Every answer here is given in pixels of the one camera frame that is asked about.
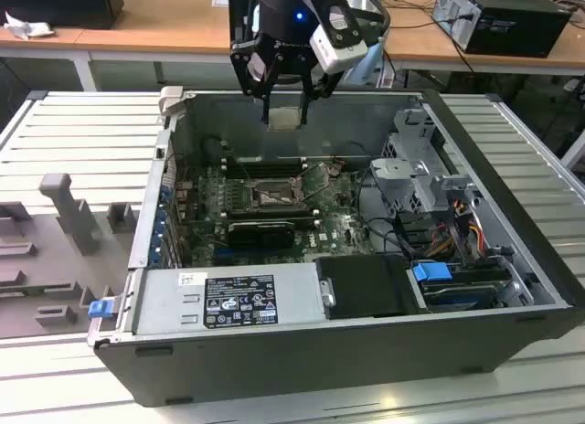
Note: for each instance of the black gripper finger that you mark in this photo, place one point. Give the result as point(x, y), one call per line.
point(238, 67)
point(305, 104)

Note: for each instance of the square silver top CPU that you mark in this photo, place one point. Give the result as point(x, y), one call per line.
point(283, 119)

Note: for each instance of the black RAM slot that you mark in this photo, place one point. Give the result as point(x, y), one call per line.
point(307, 217)
point(265, 210)
point(274, 165)
point(274, 173)
point(274, 159)

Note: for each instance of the CPU socket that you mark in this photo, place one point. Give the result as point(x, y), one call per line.
point(274, 202)

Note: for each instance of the black box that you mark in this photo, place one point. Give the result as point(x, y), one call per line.
point(240, 13)
point(59, 3)

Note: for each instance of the pale blue teach pendant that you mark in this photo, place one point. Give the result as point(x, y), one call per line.
point(370, 67)

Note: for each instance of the wooden desk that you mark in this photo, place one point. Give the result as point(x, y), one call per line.
point(160, 22)
point(420, 40)

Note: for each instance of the grey metal drive cage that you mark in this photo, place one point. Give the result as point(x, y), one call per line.
point(402, 172)

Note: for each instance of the green motherboard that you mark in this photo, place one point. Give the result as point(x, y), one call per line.
point(338, 232)

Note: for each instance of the RAM stick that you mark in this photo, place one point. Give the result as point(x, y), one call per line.
point(260, 236)

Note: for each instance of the black plastic shroud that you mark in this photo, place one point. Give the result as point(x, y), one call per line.
point(365, 287)

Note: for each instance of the black power supply label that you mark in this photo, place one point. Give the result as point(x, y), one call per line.
point(237, 300)

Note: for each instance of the blue disk carrier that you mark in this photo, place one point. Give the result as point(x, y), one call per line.
point(429, 275)

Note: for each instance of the crumpled white paper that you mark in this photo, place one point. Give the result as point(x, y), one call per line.
point(27, 26)

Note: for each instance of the black desktop computer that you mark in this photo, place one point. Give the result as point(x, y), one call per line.
point(516, 31)

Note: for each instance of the black hard disk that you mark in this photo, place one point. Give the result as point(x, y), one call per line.
point(457, 298)

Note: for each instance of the grey power supply unit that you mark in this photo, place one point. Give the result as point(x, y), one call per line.
point(160, 305)

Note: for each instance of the dark grey PC case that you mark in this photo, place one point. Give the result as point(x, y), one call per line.
point(320, 369)

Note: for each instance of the grey parts rack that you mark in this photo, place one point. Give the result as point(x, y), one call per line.
point(45, 259)

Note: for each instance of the blue plastic latch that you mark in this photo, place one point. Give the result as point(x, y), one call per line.
point(101, 309)

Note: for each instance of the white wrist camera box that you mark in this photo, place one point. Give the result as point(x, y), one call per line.
point(340, 45)

